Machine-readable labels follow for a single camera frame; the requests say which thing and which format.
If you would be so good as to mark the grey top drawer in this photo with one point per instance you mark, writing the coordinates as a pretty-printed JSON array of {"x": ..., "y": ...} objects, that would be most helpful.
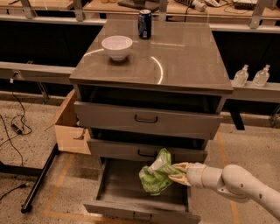
[{"x": 147, "y": 121}]

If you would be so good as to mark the clear pump bottle right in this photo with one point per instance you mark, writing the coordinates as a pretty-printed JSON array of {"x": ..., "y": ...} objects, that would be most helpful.
[{"x": 262, "y": 76}]

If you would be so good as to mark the wooden workbench with clutter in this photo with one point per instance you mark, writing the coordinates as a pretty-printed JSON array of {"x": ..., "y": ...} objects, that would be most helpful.
[{"x": 226, "y": 9}]

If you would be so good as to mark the cardboard box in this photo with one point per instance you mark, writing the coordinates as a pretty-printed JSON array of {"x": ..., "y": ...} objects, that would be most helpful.
[{"x": 70, "y": 137}]

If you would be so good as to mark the grey drawer cabinet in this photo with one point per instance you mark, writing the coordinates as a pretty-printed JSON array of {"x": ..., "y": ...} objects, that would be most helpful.
[{"x": 178, "y": 69}]

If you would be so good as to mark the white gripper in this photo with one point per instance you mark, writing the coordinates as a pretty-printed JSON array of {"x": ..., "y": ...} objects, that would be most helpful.
[{"x": 196, "y": 175}]

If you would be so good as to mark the grey middle drawer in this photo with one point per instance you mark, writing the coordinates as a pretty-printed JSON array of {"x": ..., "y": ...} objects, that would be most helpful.
[{"x": 103, "y": 149}]

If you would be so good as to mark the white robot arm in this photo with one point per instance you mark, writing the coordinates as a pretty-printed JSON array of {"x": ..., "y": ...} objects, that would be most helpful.
[{"x": 232, "y": 182}]

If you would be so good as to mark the clear pump bottle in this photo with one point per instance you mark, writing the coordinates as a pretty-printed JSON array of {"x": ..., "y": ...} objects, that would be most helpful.
[
  {"x": 262, "y": 76},
  {"x": 241, "y": 76}
]

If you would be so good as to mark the grey open bottom drawer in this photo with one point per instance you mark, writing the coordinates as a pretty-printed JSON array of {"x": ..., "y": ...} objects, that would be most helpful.
[{"x": 120, "y": 194}]

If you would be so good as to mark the clear pump bottle left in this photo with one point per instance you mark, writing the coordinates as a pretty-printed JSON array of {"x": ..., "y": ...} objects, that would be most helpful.
[{"x": 241, "y": 76}]

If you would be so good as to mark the white ceramic bowl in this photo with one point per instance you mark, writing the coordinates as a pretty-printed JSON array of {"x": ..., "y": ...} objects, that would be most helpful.
[{"x": 117, "y": 47}]

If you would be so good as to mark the grey metal shelf rail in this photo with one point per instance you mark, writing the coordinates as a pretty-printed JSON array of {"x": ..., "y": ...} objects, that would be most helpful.
[{"x": 33, "y": 72}]

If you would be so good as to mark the black metal stand base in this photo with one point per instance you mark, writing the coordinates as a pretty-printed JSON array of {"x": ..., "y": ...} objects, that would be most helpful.
[{"x": 37, "y": 173}]

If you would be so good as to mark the dark blue soda can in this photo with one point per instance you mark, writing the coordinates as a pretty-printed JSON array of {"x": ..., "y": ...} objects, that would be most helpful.
[{"x": 144, "y": 24}]

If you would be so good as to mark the green rice chip bag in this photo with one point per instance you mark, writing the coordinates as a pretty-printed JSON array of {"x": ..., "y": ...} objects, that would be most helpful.
[{"x": 155, "y": 178}]

